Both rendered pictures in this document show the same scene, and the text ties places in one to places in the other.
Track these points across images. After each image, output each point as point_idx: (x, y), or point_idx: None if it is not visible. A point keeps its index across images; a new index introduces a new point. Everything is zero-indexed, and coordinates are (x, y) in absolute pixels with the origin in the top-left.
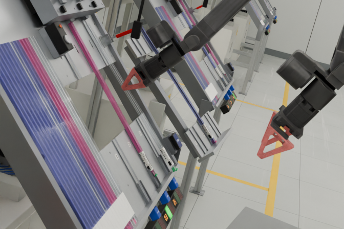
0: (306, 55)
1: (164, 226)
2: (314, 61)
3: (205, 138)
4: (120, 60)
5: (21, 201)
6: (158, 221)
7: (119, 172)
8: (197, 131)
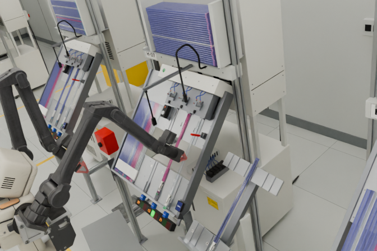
0: (63, 135)
1: (145, 209)
2: (60, 139)
3: (204, 245)
4: (202, 150)
5: (188, 173)
6: (144, 204)
7: (146, 169)
8: (204, 234)
